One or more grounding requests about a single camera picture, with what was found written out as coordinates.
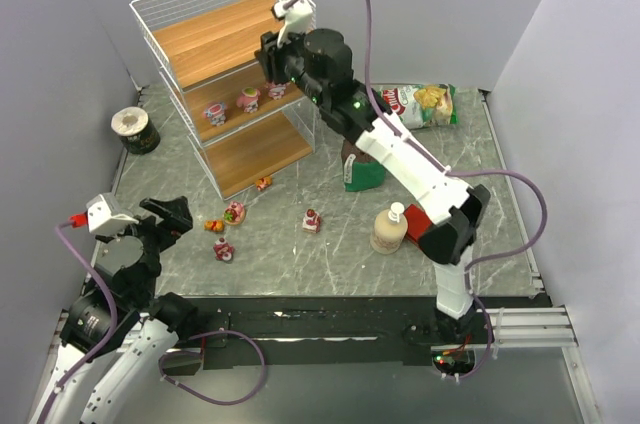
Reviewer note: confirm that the pink pig purple bow toy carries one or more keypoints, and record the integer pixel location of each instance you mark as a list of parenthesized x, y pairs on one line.
[(276, 91)]

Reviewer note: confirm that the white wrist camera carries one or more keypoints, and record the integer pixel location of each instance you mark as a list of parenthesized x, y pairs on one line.
[(104, 216), (296, 16)]

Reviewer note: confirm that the pink bear strawberry donut toy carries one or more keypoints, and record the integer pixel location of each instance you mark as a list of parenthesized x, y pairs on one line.
[(234, 213)]

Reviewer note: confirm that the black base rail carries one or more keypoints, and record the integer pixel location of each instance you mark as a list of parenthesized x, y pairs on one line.
[(244, 331)]

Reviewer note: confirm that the cream plastic cup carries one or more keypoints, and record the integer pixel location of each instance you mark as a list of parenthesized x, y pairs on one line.
[(389, 230)]

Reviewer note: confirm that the green wrapped brown roll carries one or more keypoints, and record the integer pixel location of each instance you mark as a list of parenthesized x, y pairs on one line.
[(360, 171)]

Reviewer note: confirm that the pink bear green hat toy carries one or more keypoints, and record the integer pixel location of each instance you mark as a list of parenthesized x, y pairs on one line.
[(248, 99)]

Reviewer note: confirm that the white wire wooden shelf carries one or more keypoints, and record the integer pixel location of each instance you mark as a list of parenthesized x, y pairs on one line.
[(204, 52)]

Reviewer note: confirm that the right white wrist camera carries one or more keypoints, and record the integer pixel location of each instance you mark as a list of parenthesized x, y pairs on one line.
[(296, 16)]

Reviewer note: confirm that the strawberry cake slice toy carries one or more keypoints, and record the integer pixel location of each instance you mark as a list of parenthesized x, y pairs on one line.
[(311, 221)]

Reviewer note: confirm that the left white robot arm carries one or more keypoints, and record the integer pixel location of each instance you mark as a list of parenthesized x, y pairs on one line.
[(118, 328)]

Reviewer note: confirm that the pink blue bear toy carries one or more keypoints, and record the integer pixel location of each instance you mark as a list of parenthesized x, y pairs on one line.
[(215, 113)]

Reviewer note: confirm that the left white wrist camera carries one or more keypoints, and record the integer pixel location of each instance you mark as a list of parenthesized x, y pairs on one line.
[(104, 216)]

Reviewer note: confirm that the green chips bag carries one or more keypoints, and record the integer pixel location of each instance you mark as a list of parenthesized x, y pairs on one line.
[(422, 106)]

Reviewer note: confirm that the pink bear cake toy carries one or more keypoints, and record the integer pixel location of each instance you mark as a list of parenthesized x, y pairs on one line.
[(223, 250)]

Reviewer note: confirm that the red flat box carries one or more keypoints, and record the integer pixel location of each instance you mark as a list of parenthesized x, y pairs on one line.
[(417, 223)]

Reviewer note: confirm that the orange bear red shirt toy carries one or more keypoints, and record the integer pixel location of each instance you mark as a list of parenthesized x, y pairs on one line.
[(263, 183)]

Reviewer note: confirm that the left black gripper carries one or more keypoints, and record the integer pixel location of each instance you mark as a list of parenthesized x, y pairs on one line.
[(151, 225)]

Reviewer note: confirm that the dark can white lid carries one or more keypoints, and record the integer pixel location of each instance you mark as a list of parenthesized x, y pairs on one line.
[(136, 131)]

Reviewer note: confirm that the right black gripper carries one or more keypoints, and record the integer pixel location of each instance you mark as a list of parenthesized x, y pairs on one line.
[(271, 60)]

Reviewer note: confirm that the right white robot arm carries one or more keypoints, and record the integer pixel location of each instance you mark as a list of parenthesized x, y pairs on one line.
[(455, 208)]

